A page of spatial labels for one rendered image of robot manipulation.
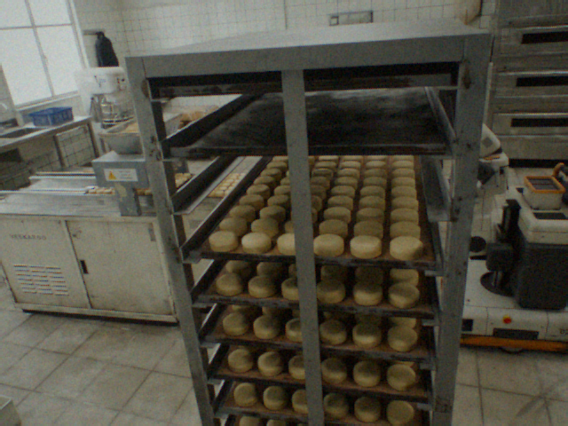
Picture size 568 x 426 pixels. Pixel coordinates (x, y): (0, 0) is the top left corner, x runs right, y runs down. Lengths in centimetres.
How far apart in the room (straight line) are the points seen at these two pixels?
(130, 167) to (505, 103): 428
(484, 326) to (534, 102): 344
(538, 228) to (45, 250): 291
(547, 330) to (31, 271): 319
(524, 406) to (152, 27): 694
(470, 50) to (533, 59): 505
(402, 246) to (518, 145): 514
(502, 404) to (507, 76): 381
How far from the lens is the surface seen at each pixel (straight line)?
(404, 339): 82
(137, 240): 285
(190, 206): 75
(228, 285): 82
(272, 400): 97
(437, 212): 68
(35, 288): 357
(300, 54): 61
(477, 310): 276
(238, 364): 92
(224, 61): 64
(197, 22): 742
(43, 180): 374
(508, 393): 272
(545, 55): 559
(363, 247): 72
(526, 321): 281
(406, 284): 80
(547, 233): 259
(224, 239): 78
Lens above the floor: 186
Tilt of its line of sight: 24 degrees down
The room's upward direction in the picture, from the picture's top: 5 degrees counter-clockwise
